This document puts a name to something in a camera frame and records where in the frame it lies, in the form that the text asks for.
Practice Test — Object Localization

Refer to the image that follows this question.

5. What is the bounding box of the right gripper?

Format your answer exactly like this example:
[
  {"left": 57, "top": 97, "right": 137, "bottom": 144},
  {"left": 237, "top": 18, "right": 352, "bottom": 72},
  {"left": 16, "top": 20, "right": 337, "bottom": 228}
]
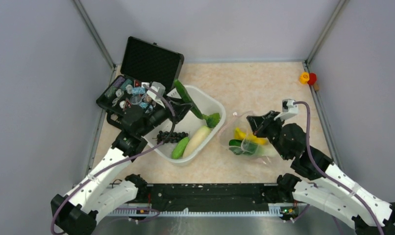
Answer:
[{"left": 246, "top": 110, "right": 290, "bottom": 160}]

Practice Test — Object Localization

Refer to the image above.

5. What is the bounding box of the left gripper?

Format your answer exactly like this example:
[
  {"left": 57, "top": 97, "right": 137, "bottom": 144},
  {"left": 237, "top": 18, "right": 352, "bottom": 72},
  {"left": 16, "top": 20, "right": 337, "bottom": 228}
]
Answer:
[{"left": 139, "top": 94, "right": 194, "bottom": 137}]

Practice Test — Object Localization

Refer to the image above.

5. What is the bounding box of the clear zip top bag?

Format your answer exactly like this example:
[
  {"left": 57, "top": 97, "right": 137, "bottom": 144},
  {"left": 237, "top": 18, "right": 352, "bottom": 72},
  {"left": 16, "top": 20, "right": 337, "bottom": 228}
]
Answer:
[{"left": 217, "top": 111, "right": 280, "bottom": 165}]

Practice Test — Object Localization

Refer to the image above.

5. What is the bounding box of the green bok choy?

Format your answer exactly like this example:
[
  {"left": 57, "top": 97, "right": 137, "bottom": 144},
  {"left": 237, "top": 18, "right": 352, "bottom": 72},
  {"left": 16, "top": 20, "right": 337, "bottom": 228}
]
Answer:
[{"left": 228, "top": 139, "right": 279, "bottom": 157}]

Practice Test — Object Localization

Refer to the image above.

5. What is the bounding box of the black grape bunch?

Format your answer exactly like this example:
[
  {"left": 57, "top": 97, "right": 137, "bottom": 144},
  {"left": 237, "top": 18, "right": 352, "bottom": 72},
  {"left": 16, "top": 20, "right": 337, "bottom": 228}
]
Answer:
[{"left": 155, "top": 131, "right": 189, "bottom": 143}]

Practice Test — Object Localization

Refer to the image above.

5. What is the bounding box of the green leaf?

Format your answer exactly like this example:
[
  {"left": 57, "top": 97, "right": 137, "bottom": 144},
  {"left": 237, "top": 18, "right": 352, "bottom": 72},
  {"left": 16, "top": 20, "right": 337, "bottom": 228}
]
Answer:
[{"left": 203, "top": 113, "right": 221, "bottom": 129}]

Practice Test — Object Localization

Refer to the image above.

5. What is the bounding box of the light green small cucumber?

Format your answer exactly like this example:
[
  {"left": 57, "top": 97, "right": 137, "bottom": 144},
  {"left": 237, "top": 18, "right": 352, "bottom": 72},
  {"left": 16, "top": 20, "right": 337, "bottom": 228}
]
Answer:
[{"left": 171, "top": 137, "right": 190, "bottom": 160}]

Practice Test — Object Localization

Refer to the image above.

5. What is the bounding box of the long dark green cucumber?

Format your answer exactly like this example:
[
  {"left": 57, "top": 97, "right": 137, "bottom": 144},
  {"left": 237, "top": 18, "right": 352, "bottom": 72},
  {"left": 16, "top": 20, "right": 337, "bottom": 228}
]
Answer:
[{"left": 173, "top": 79, "right": 204, "bottom": 119}]

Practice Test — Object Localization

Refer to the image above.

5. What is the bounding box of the white plastic basket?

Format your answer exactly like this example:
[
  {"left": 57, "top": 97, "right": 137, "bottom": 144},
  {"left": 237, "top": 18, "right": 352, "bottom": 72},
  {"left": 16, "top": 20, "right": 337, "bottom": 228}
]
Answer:
[{"left": 154, "top": 85, "right": 226, "bottom": 166}]

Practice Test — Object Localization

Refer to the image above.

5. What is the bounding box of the white radish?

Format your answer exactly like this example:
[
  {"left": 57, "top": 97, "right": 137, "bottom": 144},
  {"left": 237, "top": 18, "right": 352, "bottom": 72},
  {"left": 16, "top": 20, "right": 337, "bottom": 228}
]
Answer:
[{"left": 182, "top": 126, "right": 211, "bottom": 158}]

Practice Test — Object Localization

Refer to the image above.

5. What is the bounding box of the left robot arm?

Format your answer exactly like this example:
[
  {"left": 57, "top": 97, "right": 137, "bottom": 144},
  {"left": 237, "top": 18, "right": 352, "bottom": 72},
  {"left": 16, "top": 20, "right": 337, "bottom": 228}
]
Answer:
[{"left": 50, "top": 102, "right": 182, "bottom": 235}]

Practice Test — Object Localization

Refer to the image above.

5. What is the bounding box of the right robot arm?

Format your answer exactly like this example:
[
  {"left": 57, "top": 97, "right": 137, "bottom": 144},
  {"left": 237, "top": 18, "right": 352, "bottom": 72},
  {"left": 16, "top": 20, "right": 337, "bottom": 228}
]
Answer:
[{"left": 246, "top": 111, "right": 395, "bottom": 235}]

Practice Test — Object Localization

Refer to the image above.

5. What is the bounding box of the black open case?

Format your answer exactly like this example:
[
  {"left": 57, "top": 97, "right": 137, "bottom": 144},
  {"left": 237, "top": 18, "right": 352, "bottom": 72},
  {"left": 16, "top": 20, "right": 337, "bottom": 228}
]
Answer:
[{"left": 96, "top": 36, "right": 184, "bottom": 129}]

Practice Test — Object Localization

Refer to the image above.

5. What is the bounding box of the red yellow emergency button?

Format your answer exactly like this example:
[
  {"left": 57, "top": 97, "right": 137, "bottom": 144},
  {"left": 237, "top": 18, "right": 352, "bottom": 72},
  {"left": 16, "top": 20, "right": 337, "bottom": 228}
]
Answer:
[{"left": 299, "top": 72, "right": 320, "bottom": 92}]

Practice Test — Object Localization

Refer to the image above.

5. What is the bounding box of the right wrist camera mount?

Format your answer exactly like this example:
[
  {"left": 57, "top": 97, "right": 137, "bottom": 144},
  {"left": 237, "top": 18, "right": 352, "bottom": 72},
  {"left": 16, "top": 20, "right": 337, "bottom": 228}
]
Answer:
[{"left": 274, "top": 99, "right": 298, "bottom": 121}]

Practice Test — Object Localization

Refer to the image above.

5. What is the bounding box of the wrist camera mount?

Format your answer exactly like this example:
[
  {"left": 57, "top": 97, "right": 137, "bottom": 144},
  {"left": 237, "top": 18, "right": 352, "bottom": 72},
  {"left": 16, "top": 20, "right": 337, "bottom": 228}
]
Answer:
[
  {"left": 274, "top": 99, "right": 298, "bottom": 121},
  {"left": 142, "top": 82, "right": 166, "bottom": 107}
]

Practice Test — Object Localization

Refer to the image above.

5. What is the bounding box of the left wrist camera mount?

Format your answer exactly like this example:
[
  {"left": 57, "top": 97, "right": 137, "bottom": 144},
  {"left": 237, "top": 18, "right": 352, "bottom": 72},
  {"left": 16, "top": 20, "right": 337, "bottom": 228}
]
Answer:
[{"left": 142, "top": 82, "right": 166, "bottom": 107}]

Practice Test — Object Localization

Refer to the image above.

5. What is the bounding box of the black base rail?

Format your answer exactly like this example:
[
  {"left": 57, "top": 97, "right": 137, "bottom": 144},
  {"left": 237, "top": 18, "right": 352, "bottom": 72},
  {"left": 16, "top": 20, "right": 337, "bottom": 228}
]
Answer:
[{"left": 67, "top": 181, "right": 315, "bottom": 218}]

